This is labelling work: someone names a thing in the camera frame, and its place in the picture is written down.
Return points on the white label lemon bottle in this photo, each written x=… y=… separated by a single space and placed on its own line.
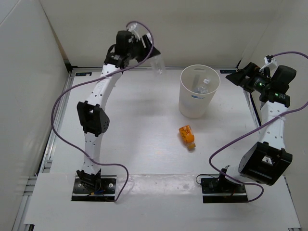
x=205 y=83

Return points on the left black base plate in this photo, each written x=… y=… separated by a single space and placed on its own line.
x=104 y=191

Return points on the aluminium table frame rail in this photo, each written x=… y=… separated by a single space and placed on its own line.
x=46 y=160

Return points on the blue label plastic bottle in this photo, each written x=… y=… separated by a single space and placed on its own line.
x=201 y=89

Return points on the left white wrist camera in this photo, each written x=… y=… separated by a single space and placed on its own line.
x=134 y=29

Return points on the orange juice bottle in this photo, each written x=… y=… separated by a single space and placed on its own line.
x=187 y=137

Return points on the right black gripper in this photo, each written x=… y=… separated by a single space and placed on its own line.
x=251 y=70

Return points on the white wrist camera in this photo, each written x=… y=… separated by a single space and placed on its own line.
x=134 y=29
x=270 y=64

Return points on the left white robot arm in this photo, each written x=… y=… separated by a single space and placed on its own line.
x=91 y=112

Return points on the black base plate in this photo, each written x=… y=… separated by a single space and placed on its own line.
x=104 y=191
x=218 y=190

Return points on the cream plastic bin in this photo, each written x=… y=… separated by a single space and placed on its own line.
x=193 y=105

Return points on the left blue corner sticker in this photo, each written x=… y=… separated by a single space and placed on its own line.
x=83 y=74

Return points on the right blue corner sticker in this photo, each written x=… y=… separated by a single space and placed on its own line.
x=227 y=71

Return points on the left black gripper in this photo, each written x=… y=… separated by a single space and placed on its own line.
x=146 y=52

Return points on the blue corner sticker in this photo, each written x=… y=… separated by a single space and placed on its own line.
x=83 y=74
x=227 y=71

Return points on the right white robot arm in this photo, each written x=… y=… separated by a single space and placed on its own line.
x=266 y=161

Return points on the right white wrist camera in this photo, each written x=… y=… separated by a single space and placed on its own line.
x=270 y=64

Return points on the clear plastic bottle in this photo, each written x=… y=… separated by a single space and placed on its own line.
x=158 y=65

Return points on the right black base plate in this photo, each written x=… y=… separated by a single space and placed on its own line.
x=218 y=190

